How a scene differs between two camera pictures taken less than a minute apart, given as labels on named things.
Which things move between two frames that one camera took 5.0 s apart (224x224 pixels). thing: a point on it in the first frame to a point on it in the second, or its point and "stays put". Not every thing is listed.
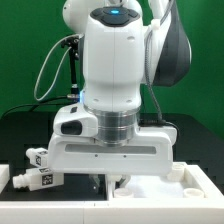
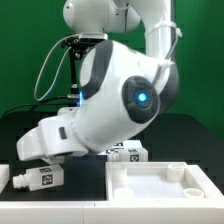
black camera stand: x=73 y=42 stays put
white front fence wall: x=113 y=212 stays put
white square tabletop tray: x=185 y=182 stays put
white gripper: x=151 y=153 to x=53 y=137
